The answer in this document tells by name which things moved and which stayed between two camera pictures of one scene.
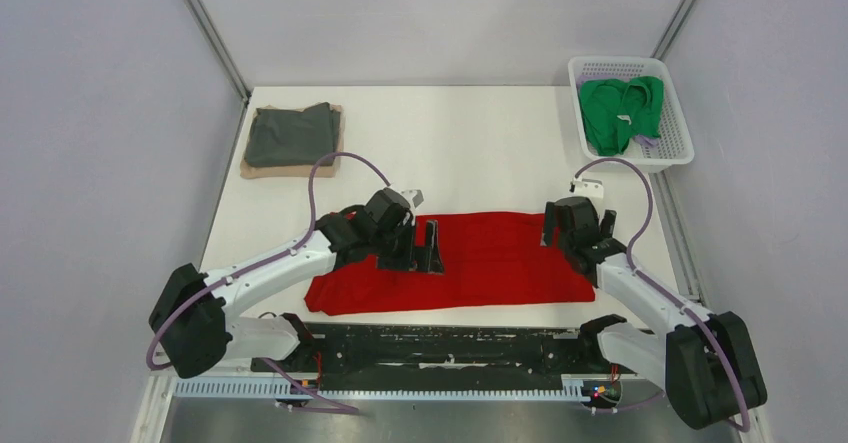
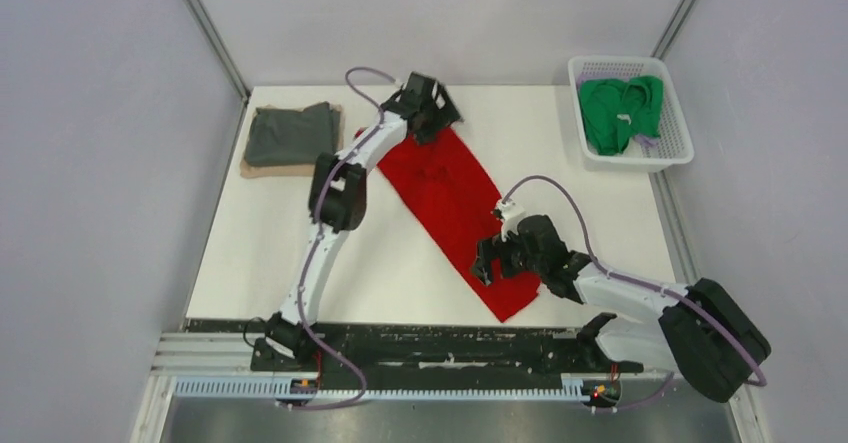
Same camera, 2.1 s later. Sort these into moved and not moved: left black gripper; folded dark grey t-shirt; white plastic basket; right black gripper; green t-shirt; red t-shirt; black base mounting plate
Moved: left black gripper; red t-shirt; right black gripper
Not moved: white plastic basket; green t-shirt; folded dark grey t-shirt; black base mounting plate
